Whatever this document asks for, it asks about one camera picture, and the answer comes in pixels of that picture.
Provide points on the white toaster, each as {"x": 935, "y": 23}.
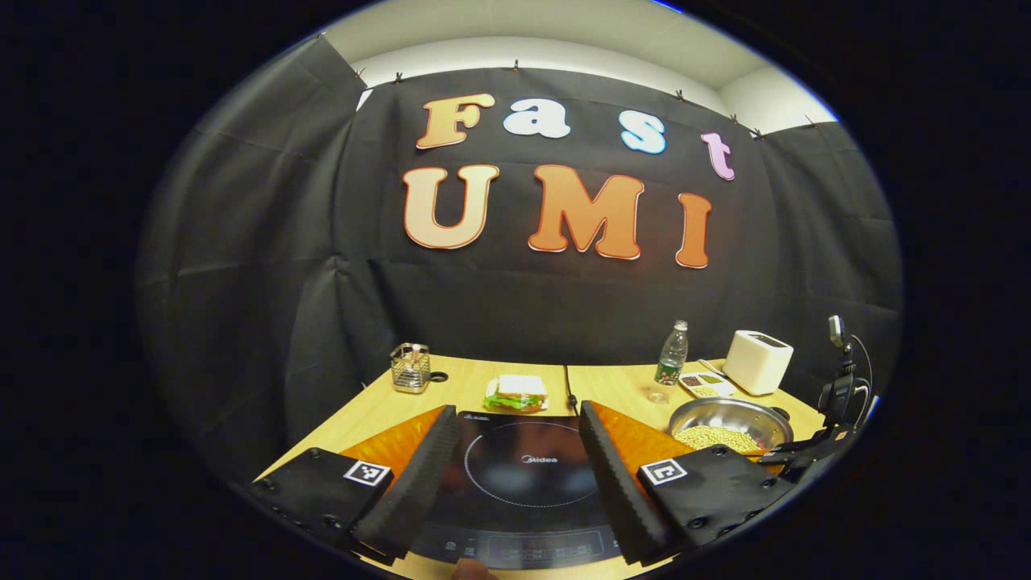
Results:
{"x": 757, "y": 362}

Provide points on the black backdrop cloth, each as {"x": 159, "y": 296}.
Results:
{"x": 322, "y": 242}

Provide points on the white divided bean dish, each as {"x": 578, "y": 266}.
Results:
{"x": 707, "y": 387}

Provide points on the pile of soybeans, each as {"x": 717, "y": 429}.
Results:
{"x": 713, "y": 439}

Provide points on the sandwich with lettuce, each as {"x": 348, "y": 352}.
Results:
{"x": 522, "y": 387}

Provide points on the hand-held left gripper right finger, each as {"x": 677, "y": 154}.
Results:
{"x": 616, "y": 483}

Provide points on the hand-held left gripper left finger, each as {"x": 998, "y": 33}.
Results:
{"x": 419, "y": 491}

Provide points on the black induction cooktop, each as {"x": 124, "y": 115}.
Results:
{"x": 523, "y": 483}

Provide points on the clear plastic water bottle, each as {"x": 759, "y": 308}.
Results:
{"x": 670, "y": 362}

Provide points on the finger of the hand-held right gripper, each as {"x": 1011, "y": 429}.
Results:
{"x": 805, "y": 455}

